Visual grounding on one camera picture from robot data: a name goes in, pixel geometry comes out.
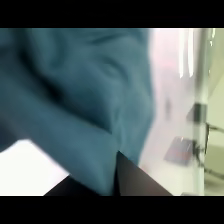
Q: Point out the silver frame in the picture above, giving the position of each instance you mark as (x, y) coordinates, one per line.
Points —
(201, 66)

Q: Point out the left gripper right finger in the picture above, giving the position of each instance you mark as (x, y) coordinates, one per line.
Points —
(135, 180)

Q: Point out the blue garment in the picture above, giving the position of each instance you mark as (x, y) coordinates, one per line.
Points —
(73, 100)

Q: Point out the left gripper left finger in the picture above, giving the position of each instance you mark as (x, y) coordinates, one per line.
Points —
(71, 188)

